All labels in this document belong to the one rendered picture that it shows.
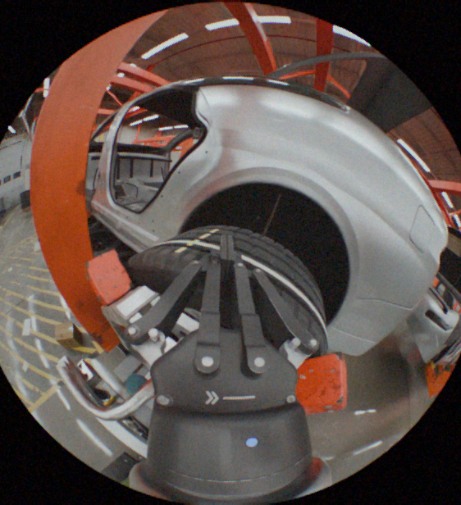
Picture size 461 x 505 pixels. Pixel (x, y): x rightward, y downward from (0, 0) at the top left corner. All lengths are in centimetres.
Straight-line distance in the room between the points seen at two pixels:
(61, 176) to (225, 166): 48
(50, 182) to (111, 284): 28
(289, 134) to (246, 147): 14
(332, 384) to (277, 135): 56
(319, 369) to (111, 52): 73
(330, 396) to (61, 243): 57
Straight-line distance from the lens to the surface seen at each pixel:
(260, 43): 163
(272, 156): 48
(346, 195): 50
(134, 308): 21
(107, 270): 30
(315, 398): 21
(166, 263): 22
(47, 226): 44
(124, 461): 117
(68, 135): 43
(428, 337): 258
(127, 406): 29
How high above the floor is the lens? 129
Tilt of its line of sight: 29 degrees down
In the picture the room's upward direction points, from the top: 17 degrees clockwise
